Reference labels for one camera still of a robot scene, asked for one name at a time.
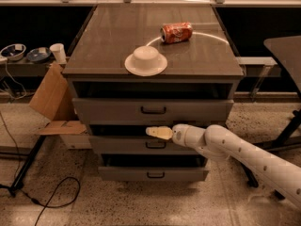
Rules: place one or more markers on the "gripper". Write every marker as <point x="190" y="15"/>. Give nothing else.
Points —
<point x="180" y="135"/>

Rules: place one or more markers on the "grey drawer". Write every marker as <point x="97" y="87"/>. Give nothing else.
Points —
<point x="150" y="111"/>
<point x="153" y="174"/>
<point x="137" y="145"/>

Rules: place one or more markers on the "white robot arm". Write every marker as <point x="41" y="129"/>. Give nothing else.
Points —
<point x="218" y="143"/>

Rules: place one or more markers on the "grey bottom drawer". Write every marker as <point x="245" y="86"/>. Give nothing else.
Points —
<point x="153" y="174"/>

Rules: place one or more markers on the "grey drawer cabinet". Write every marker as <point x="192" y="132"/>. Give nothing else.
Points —
<point x="201" y="68"/>

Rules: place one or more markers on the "grey top drawer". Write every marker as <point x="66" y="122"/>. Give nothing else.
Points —
<point x="150" y="111"/>

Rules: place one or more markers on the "white upturned bowl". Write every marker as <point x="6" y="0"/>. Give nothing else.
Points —
<point x="145" y="61"/>

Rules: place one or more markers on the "red soda can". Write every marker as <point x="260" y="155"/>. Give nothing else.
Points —
<point x="178" y="32"/>

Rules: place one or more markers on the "brown cardboard box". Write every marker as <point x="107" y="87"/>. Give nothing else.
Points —
<point x="53" y="101"/>

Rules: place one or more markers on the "white paper cup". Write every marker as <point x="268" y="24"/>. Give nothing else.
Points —
<point x="59" y="53"/>

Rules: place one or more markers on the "blue bowl right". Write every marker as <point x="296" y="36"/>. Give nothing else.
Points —
<point x="39" y="55"/>

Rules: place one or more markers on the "blue bowl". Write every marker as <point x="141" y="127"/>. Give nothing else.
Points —
<point x="39" y="55"/>
<point x="13" y="52"/>

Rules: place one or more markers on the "blue bowl left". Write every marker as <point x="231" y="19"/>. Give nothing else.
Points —
<point x="13" y="52"/>

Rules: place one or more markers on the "black right frame leg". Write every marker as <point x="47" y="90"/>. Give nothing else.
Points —
<point x="251" y="180"/>

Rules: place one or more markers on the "black frame leg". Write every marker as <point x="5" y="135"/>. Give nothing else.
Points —
<point x="251" y="180"/>
<point x="18" y="181"/>

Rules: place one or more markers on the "black left frame leg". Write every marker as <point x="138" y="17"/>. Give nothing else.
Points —
<point x="18" y="181"/>

